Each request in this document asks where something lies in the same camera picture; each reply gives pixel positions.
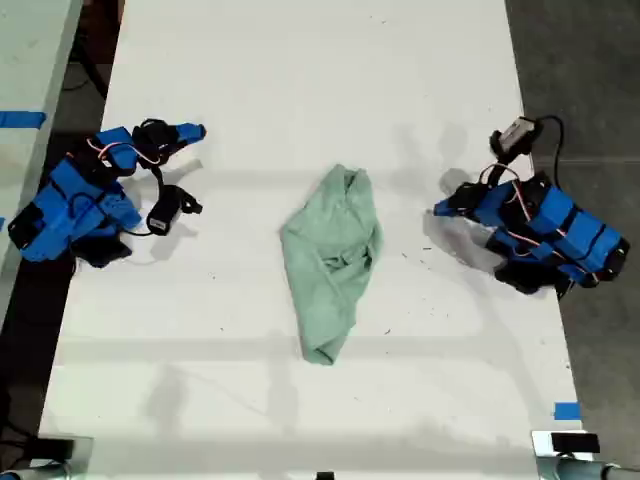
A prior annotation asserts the pale green T-shirt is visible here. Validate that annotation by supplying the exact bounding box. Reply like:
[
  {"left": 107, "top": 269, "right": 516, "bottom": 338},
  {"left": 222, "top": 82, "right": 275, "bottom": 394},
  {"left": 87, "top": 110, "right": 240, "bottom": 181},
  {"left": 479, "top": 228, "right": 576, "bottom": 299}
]
[{"left": 278, "top": 163, "right": 385, "bottom": 367}]

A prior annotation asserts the long blue tape strip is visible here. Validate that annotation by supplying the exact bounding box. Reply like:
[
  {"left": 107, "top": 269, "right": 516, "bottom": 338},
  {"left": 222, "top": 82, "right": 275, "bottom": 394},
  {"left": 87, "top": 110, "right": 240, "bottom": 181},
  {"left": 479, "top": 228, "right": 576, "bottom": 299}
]
[{"left": 0, "top": 110, "right": 47, "bottom": 129}]

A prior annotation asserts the white side table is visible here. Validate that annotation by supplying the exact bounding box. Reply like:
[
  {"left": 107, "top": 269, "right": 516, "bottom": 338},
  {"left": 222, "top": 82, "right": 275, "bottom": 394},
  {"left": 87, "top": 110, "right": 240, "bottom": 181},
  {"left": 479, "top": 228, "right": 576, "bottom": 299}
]
[{"left": 0, "top": 0, "right": 84, "bottom": 311}]

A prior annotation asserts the grey metal tube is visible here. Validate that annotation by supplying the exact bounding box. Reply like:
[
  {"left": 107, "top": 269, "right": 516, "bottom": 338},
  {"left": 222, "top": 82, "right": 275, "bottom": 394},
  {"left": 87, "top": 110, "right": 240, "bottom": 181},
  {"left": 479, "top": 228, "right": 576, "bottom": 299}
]
[
  {"left": 554, "top": 457, "right": 640, "bottom": 480},
  {"left": 0, "top": 462, "right": 66, "bottom": 480}
]

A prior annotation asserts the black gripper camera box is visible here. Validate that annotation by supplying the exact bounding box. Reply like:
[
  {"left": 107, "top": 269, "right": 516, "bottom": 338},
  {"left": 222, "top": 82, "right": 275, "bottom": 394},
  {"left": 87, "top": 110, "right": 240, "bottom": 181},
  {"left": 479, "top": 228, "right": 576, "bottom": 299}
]
[
  {"left": 489, "top": 117, "right": 539, "bottom": 161},
  {"left": 147, "top": 184, "right": 204, "bottom": 237}
]

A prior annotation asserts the black floor cable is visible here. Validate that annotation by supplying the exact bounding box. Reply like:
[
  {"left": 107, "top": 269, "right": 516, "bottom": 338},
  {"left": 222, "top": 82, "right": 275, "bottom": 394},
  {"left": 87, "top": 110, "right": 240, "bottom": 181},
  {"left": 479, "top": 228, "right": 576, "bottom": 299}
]
[{"left": 63, "top": 44, "right": 109, "bottom": 101}]

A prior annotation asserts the metal table bracket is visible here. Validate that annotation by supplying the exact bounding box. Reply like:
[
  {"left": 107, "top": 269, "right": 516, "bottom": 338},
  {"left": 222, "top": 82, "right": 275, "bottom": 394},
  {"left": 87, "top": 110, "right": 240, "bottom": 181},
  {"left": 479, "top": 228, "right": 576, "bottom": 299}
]
[
  {"left": 531, "top": 429, "right": 601, "bottom": 480},
  {"left": 36, "top": 435, "right": 95, "bottom": 480}
]

